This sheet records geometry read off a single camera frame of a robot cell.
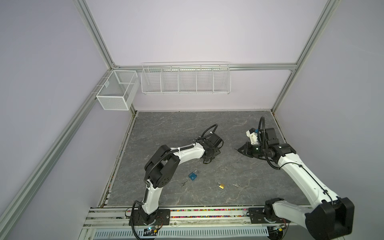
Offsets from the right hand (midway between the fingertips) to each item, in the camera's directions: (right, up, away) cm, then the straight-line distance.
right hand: (239, 151), depth 80 cm
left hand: (-11, -4, +12) cm, 17 cm away
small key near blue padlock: (-31, -20, +5) cm, 37 cm away
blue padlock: (-25, -16, +7) cm, 30 cm away
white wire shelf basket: (-30, +45, +18) cm, 58 cm away
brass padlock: (-9, -20, +3) cm, 22 cm away
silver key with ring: (0, -20, +4) cm, 21 cm away
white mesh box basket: (-77, +38, +21) cm, 89 cm away
